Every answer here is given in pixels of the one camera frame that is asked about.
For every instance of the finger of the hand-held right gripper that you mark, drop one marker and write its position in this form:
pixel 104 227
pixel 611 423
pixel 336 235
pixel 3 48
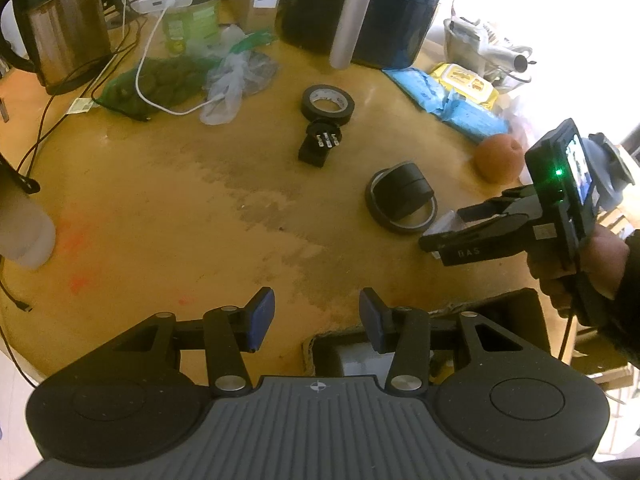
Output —
pixel 500 207
pixel 480 245

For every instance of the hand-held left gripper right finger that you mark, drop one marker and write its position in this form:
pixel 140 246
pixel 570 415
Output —
pixel 375 320

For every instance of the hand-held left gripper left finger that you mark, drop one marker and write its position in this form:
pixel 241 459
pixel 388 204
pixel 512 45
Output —
pixel 262 317

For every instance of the small clear plastic piece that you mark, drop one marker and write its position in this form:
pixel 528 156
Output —
pixel 447 222

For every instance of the cardboard box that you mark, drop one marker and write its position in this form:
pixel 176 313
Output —
pixel 520 310

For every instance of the wide black film roll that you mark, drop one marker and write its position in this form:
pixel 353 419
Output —
pixel 400 190

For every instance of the black plug adapter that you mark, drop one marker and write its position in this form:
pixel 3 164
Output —
pixel 315 150

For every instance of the black tape roll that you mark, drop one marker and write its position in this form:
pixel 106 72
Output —
pixel 312 110

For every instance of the person's right forearm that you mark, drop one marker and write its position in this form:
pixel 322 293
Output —
pixel 625 325

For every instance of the person's right hand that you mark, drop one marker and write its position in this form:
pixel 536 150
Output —
pixel 602 265

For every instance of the brown round fruit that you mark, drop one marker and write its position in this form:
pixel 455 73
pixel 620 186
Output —
pixel 497 160

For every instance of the blue wipes packet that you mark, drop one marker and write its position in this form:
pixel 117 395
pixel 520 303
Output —
pixel 480 120
pixel 415 87

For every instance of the yellow wipes packet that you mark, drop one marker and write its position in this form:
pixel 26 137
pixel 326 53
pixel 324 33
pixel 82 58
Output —
pixel 467 82

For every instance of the metal bowl of clutter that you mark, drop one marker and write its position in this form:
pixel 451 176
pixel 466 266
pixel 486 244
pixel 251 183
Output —
pixel 470 40

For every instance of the black air fryer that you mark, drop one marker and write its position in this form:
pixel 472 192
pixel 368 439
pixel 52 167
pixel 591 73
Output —
pixel 395 15

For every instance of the clear plastic bag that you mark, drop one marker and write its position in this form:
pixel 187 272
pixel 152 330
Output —
pixel 230 85

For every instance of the black frosted shaker bottle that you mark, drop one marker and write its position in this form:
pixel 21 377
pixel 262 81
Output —
pixel 25 225

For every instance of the green bag of cakes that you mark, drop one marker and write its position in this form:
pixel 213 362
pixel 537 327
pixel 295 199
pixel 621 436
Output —
pixel 170 80

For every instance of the small paper tag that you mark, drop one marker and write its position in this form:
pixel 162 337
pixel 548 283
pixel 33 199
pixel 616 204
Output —
pixel 81 105

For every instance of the green label jar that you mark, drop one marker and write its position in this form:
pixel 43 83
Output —
pixel 192 30

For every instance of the white power bank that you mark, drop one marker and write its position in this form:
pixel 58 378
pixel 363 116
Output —
pixel 165 2

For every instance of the steel electric kettle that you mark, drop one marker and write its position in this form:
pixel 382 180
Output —
pixel 65 35

